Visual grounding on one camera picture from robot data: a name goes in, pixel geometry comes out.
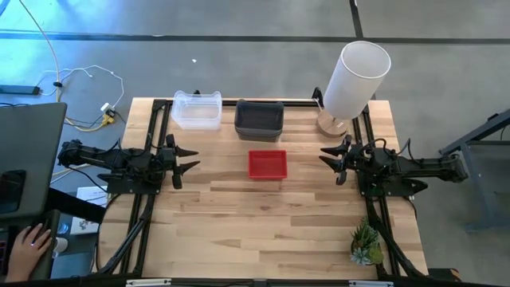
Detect yellow cable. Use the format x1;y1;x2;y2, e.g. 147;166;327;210
63;112;117;133

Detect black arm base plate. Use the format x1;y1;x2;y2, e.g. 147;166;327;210
358;175;430;199
97;171;163;195

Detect white cable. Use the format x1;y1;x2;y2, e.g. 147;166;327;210
35;65;125;111

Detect potted succulent plant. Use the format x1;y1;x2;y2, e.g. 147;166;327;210
349;217;386;267

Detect white cardboard box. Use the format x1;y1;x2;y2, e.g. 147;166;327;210
71;185;109;235

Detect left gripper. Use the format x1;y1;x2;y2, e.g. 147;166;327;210
151;134;202;191

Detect gray metal cart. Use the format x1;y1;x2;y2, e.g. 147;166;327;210
437;108;510;234

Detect beige cable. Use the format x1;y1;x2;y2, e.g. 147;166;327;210
18;0;61;101

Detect black power strip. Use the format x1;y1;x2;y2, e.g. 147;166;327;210
0;85;41;96

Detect person's hand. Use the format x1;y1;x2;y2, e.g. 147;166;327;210
4;222;53;283

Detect silver metal bracket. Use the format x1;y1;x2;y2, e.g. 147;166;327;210
125;278;172;287
349;280;394;287

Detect gray desk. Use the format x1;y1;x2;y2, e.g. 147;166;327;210
0;101;68;282

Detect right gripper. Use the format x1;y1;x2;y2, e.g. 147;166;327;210
318;134;374;187

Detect white shade table lamp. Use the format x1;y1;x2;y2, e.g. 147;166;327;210
316;40;392;139

